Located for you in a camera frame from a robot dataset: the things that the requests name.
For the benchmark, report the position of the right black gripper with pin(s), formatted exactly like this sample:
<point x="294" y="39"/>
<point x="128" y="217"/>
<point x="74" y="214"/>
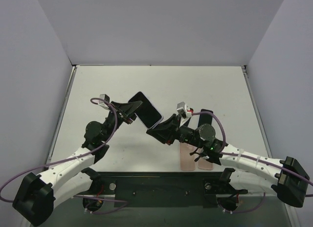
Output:
<point x="173" y="128"/>

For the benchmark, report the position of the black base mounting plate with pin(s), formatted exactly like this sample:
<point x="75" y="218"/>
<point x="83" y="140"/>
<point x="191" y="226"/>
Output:
<point x="164" y="189"/>

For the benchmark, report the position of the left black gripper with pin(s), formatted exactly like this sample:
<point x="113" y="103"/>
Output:
<point x="119" y="112"/>

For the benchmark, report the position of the pink phone case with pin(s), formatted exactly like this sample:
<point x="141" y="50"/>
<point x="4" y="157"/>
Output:
<point x="202" y="161"/>

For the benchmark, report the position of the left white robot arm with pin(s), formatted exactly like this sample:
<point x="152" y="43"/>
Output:
<point x="39" y="194"/>

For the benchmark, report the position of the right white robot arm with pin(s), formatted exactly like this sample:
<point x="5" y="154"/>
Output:
<point x="285" y="178"/>

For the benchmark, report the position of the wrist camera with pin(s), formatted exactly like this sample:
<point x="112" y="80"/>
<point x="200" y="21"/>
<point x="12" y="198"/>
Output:
<point x="103" y="99"/>
<point x="184" y="111"/>

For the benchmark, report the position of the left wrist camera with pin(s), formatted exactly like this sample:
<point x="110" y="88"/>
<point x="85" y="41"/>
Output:
<point x="103" y="99"/>

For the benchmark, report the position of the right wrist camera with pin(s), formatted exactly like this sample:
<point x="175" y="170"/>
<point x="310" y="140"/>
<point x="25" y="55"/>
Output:
<point x="184" y="111"/>

